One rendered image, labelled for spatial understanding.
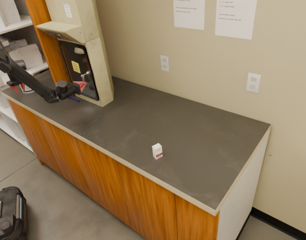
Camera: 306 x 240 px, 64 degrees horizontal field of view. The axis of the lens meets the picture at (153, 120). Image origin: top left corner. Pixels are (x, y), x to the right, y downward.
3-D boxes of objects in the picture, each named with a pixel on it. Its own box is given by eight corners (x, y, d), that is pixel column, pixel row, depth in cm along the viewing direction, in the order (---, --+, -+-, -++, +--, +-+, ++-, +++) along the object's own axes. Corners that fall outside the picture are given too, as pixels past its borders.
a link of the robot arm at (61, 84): (46, 93, 154) (49, 103, 150) (44, 80, 145) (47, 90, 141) (66, 90, 159) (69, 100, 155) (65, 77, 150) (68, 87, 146)
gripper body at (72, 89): (69, 81, 161) (60, 86, 156) (79, 85, 155) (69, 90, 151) (72, 90, 165) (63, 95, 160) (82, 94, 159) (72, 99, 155)
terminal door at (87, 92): (74, 90, 191) (57, 39, 167) (99, 101, 174) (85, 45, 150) (73, 91, 190) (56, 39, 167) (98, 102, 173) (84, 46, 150)
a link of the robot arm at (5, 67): (-11, 51, 119) (-9, 66, 113) (-1, 45, 118) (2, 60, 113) (48, 95, 156) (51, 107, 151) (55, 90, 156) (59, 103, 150)
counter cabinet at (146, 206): (88, 132, 311) (67, 65, 258) (249, 216, 198) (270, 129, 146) (41, 165, 270) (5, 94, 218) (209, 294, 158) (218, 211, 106)
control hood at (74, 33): (56, 36, 167) (51, 20, 161) (86, 42, 149) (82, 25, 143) (41, 41, 160) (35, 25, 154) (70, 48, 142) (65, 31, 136)
